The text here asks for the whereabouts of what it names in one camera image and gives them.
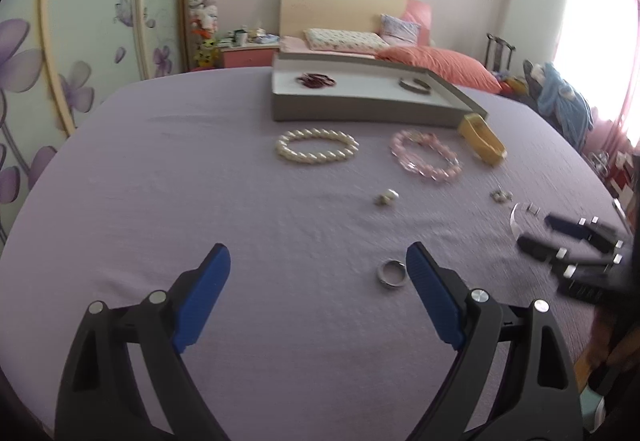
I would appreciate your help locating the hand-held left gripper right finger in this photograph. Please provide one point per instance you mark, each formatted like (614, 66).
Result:
(432, 301)

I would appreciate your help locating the grey and white tray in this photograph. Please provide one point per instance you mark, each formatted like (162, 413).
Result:
(350, 108)

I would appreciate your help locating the grey chair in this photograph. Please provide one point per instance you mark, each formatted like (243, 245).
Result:
(530, 81)

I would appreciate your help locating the clear tube of plush toys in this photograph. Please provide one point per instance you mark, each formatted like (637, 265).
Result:
(202, 6)

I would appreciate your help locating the white pearl earring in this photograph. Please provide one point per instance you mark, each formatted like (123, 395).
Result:
(389, 195)

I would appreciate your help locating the shelf with red boxes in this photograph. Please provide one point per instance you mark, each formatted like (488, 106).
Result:
(617, 176)

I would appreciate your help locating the purple floral pillow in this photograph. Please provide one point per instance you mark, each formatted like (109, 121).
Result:
(400, 28)

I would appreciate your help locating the dark wooden chair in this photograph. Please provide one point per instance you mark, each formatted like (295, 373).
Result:
(497, 53)

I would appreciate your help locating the yellow plush toy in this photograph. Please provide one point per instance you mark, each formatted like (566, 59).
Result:
(206, 53)

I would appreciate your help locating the silver open bangle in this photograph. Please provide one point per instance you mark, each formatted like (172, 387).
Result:
(415, 90)

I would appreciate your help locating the cream and pink headboard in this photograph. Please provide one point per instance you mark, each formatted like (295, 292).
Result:
(340, 6)

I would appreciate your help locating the small silver earrings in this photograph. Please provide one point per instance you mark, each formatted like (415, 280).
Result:
(500, 195)

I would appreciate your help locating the blue packet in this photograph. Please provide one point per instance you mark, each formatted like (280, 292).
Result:
(265, 39)

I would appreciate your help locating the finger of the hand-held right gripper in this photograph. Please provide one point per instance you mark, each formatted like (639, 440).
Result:
(565, 224)
(537, 246)

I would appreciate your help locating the coral duvet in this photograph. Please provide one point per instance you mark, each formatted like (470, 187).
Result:
(445, 61)

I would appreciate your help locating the pink curtain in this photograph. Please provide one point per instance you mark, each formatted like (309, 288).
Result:
(600, 21)

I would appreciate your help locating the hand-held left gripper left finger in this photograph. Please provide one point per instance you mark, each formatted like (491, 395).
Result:
(200, 301)

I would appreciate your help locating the white patterned pillow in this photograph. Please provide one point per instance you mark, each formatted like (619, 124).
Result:
(345, 40)

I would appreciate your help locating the white cup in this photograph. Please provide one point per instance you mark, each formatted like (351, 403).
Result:
(240, 39)

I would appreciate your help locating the wardrobe with purple flowers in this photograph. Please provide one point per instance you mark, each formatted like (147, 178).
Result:
(90, 21)

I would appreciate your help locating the clear bangle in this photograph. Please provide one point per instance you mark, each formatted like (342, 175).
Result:
(515, 218)

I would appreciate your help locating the blue plush robe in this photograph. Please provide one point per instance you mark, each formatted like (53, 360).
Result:
(565, 106)

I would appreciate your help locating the purple tablecloth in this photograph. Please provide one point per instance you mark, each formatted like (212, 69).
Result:
(200, 191)

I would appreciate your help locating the pink and white nightstand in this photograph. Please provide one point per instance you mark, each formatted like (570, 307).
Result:
(247, 57)

